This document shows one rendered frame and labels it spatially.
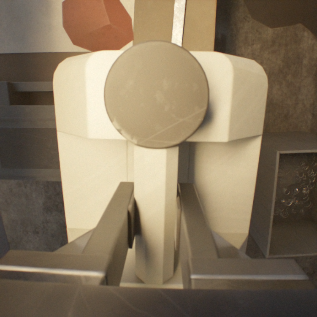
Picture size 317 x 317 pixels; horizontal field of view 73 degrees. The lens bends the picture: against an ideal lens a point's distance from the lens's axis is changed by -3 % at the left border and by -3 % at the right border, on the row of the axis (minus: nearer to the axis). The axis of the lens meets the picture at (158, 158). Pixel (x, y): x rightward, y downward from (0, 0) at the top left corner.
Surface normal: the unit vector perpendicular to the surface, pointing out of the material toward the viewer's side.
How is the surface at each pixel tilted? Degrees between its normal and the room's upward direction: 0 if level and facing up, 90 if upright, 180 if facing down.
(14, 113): 0
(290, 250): 90
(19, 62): 0
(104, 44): 40
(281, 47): 0
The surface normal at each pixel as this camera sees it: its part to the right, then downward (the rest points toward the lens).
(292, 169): -0.11, 0.01
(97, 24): -0.20, 0.32
